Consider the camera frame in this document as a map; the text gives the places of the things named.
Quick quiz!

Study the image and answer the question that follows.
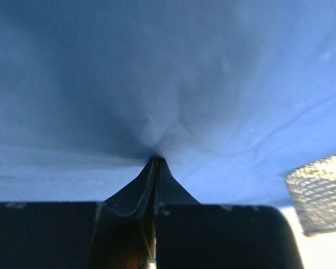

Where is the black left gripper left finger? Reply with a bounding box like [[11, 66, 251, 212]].
[[0, 161, 156, 268]]

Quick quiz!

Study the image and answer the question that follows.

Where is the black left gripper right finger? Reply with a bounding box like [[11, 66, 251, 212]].
[[154, 159, 303, 268]]

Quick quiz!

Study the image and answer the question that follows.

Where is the blue surgical drape cloth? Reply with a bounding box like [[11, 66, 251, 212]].
[[0, 1, 336, 207]]

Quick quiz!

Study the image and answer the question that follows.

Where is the steel mesh instrument tray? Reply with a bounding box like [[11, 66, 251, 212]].
[[286, 154, 336, 236]]

